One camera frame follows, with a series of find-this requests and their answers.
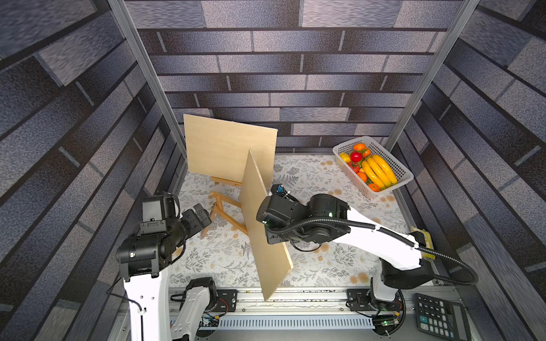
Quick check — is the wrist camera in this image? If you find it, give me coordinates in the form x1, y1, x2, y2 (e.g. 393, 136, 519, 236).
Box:
270, 184, 298, 201
142, 193, 180, 223

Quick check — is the red apple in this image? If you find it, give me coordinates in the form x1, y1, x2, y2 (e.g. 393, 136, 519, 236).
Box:
350, 151, 363, 163

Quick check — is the black calculator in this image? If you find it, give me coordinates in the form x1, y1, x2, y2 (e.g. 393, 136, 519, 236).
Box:
414, 293, 472, 340

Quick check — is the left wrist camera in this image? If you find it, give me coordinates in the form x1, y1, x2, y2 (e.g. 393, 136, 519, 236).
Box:
142, 193, 180, 223

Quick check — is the aluminium frame post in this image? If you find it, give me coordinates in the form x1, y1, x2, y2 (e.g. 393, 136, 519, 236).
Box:
380, 0, 481, 161
107, 0, 188, 159

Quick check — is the orange fruit top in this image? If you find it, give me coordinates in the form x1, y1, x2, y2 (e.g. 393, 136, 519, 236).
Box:
353, 143, 371, 158

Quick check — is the yellow lemon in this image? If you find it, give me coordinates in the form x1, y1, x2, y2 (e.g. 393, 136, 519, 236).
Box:
339, 153, 351, 163

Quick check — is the yellow snack packet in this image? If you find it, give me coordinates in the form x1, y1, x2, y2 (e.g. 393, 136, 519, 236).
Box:
410, 227, 436, 261

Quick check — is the white plastic basket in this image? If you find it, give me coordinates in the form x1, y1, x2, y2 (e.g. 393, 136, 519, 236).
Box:
333, 136, 414, 199

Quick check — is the orange fruit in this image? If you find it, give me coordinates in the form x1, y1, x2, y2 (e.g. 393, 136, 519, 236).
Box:
357, 172, 380, 192
353, 143, 371, 158

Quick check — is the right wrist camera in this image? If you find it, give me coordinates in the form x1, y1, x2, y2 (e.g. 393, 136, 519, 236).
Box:
270, 184, 298, 201

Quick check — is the orange fruit bottom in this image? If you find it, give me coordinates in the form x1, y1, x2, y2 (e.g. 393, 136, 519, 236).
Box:
357, 172, 380, 192

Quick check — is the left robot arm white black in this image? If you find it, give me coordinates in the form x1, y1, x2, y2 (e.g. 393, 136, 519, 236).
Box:
116, 193, 218, 340

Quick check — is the left aluminium frame post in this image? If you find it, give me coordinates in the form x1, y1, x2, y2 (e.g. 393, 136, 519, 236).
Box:
107, 0, 188, 159

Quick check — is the yellow banana bunch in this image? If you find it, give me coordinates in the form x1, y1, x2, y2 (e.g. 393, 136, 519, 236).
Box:
361, 154, 398, 192

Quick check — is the red strawberry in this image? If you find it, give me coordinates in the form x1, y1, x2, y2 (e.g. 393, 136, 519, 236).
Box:
347, 162, 361, 173

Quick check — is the plywood board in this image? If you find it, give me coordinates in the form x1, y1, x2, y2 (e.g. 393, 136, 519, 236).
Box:
239, 150, 293, 301
183, 115, 278, 183

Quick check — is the floral table mat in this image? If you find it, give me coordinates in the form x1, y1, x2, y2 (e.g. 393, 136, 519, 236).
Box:
152, 154, 434, 301

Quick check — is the right aluminium frame post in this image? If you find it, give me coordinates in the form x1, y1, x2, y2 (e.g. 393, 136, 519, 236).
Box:
380, 0, 481, 161

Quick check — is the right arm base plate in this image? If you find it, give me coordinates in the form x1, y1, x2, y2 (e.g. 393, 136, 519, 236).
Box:
346, 288, 404, 312

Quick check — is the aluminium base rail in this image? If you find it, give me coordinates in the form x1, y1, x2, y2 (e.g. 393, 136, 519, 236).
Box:
112, 286, 462, 331

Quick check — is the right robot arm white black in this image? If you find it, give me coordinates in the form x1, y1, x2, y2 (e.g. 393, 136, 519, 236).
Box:
256, 193, 434, 311

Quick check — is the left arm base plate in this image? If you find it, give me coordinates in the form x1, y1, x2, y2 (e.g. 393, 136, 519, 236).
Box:
210, 289, 238, 314

